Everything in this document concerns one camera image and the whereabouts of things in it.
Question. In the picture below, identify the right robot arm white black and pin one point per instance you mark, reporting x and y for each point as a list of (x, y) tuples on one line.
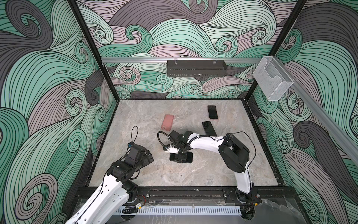
[(233, 152)]

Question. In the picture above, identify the black wall tray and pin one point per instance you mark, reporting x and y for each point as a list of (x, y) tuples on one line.
[(196, 68)]

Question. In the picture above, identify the aluminium rail wall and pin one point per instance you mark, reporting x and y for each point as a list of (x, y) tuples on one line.
[(316, 97), (165, 59)]

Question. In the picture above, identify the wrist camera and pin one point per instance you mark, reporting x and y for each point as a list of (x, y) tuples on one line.
[(129, 145), (172, 150)]

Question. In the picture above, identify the clear plastic wall holder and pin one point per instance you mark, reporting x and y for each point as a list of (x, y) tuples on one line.
[(272, 77)]

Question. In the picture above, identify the pink phone case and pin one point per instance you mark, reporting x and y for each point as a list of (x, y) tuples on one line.
[(167, 122), (212, 112)]

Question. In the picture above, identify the white slotted cable duct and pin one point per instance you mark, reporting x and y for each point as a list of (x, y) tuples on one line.
[(189, 210)]

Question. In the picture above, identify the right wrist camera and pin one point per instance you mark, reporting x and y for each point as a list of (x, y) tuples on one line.
[(172, 150)]

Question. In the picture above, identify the aluminium rail back wall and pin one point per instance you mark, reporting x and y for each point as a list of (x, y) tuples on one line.
[(165, 59)]

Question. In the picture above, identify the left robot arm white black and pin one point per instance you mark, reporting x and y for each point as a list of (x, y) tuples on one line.
[(116, 188)]

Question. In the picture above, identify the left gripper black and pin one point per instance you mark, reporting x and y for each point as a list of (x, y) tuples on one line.
[(146, 160)]

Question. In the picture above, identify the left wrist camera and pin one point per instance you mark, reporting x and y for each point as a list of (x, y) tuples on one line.
[(129, 145)]

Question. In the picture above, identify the aluminium rail right wall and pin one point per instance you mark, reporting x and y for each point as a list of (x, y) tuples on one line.
[(316, 97)]

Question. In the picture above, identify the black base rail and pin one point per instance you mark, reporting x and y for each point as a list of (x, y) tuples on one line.
[(227, 193)]

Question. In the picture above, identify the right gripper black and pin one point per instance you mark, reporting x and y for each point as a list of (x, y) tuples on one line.
[(180, 158)]

